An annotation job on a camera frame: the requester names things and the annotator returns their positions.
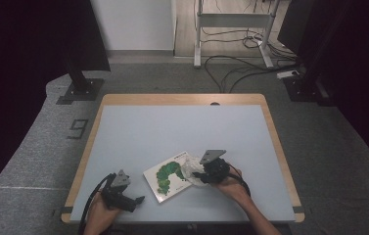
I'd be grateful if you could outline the black stand with base plate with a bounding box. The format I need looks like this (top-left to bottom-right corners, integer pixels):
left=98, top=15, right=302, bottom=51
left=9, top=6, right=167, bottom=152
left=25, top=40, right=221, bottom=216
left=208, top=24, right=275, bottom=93
left=283, top=58, right=337, bottom=107
left=56, top=48, right=106, bottom=106

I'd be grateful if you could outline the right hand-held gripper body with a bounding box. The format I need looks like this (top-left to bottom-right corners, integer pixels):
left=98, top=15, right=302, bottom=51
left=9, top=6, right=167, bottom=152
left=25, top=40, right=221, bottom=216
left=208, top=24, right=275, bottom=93
left=199, top=149, right=231, bottom=184

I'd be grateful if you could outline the left hand-held gripper cable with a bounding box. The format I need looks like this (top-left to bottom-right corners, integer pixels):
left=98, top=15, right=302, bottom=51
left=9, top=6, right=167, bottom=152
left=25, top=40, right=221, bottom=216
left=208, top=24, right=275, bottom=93
left=78, top=172, right=116, bottom=234

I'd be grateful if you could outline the light blue table mat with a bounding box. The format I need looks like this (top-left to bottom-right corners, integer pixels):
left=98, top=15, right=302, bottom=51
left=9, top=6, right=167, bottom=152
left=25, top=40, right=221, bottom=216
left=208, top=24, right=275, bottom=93
left=69, top=104, right=297, bottom=223

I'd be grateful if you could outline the long black floor cable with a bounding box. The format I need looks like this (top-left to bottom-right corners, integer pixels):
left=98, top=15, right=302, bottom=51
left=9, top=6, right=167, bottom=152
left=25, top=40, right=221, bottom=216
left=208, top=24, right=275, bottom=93
left=204, top=55, right=300, bottom=94

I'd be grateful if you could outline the person's left hand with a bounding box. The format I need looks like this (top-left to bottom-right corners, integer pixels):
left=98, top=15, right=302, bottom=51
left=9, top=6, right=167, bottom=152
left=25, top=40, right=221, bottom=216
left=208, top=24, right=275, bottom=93
left=86, top=194, right=123, bottom=227

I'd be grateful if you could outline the person's right hand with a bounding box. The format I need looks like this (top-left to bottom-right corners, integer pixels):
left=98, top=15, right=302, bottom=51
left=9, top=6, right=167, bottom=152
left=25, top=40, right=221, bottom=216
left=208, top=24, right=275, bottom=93
left=210, top=168, right=249, bottom=202

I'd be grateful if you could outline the hand-held gripper cable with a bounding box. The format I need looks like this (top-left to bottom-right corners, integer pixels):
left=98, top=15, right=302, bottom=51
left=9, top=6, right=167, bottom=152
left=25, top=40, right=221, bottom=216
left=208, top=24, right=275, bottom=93
left=225, top=163, right=252, bottom=197
left=78, top=172, right=116, bottom=234

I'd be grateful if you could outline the right hand-held gripper cable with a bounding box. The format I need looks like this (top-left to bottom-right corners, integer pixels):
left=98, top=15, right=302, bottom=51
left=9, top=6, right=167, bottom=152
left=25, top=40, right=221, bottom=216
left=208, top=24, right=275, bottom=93
left=225, top=163, right=252, bottom=197

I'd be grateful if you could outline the white desk frame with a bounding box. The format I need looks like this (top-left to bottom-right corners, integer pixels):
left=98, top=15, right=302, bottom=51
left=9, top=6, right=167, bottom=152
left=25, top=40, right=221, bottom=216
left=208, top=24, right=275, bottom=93
left=193, top=0, right=283, bottom=70

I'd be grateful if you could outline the bundle of black cables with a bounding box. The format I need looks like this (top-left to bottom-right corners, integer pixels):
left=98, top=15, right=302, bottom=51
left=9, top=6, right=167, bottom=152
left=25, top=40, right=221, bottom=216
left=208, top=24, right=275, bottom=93
left=201, top=0, right=299, bottom=60

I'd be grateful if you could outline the caterpillar picture book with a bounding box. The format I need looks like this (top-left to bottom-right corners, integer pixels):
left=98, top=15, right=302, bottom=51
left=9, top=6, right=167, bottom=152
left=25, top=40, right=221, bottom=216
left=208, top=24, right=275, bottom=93
left=142, top=151, right=195, bottom=204

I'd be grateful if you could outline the white power strip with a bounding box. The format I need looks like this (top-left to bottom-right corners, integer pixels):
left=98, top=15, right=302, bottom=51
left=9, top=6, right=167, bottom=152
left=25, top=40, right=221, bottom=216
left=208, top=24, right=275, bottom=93
left=276, top=70, right=300, bottom=80

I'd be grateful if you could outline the wooden table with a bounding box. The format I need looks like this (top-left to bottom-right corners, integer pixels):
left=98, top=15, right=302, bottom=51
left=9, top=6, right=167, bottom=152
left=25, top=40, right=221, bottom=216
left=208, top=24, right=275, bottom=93
left=60, top=93, right=305, bottom=224

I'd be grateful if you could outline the dark curtain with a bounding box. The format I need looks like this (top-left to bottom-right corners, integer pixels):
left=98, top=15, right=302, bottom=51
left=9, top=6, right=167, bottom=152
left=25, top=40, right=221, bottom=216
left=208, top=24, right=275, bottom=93
left=278, top=0, right=369, bottom=179
left=0, top=0, right=112, bottom=210

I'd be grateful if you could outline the black tape floor marking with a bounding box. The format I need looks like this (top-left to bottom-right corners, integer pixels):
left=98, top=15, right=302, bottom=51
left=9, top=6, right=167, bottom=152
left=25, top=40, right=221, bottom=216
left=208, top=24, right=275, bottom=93
left=67, top=118, right=89, bottom=140

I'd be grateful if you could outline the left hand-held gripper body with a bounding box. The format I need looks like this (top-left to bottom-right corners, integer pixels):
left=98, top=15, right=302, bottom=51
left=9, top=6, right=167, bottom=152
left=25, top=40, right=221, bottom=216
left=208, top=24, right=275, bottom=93
left=101, top=168, right=137, bottom=212

